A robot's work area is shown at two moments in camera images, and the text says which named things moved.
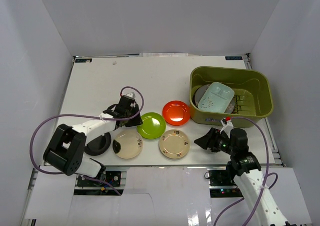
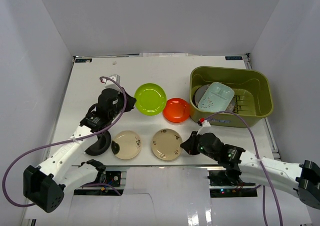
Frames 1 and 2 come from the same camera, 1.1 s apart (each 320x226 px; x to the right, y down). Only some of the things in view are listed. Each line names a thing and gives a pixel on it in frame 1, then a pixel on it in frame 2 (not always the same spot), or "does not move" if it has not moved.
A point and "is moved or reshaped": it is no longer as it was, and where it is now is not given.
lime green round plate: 153,126 to 151,98
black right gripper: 210,141 to 189,145
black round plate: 99,146 does not move
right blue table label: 233,58 does not move
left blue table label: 83,60 does not move
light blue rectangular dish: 218,97 does not move
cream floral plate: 174,144 is moved or reshaped
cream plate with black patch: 127,144 does not move
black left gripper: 129,114 to 125,101
